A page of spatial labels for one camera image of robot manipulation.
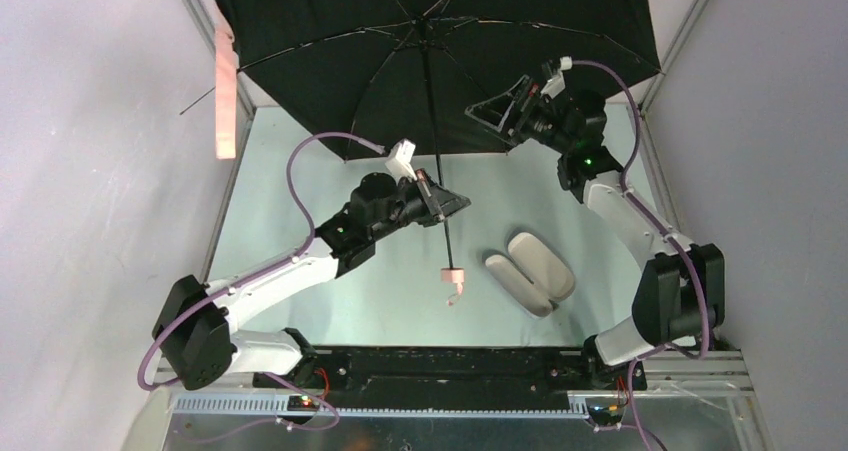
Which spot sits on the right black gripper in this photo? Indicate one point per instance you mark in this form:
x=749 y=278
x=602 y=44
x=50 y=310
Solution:
x=525 y=108

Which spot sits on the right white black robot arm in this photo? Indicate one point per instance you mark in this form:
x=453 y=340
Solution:
x=681 y=292

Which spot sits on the pink black folding umbrella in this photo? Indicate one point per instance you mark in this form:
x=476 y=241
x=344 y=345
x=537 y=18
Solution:
x=365 y=74

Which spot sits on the open grey umbrella case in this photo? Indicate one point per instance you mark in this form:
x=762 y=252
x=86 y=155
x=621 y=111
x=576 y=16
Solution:
x=532 y=274

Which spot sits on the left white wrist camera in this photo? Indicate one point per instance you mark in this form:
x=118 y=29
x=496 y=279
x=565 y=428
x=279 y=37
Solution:
x=398 y=162

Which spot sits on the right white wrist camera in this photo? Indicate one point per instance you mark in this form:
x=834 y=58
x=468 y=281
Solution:
x=554 y=72

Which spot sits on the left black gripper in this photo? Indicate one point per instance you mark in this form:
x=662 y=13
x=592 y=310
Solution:
x=428 y=196

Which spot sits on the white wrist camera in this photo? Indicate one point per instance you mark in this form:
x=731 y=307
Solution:
x=554 y=72
x=398 y=162

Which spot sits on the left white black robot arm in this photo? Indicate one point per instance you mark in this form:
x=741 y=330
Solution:
x=201 y=329

